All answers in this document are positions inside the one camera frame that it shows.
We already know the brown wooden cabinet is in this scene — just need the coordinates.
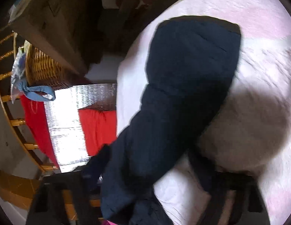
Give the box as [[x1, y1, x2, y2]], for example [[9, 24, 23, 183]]
[[0, 170, 41, 210]]

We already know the red cloth on railing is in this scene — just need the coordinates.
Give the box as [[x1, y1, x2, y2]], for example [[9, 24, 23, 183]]
[[20, 95, 59, 168]]

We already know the white fleece bed blanket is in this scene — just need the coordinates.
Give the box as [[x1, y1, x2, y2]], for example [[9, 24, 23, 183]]
[[116, 0, 291, 224]]

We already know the silver reflective foil mat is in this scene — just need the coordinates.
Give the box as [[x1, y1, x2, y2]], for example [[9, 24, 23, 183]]
[[44, 83, 117, 173]]

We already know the navy blue padded jacket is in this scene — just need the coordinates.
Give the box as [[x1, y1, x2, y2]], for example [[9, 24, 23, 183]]
[[83, 16, 241, 224]]

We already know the red pillow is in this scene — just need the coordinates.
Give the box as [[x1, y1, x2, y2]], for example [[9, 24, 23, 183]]
[[78, 109, 117, 156]]

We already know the woven wicker basket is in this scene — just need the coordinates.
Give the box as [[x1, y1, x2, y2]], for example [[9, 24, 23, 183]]
[[25, 40, 90, 90]]

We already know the wooden spindle railing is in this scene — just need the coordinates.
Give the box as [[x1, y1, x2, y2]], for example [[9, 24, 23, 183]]
[[0, 27, 58, 172]]

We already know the light blue cloth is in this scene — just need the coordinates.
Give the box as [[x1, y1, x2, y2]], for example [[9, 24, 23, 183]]
[[15, 78, 56, 102]]

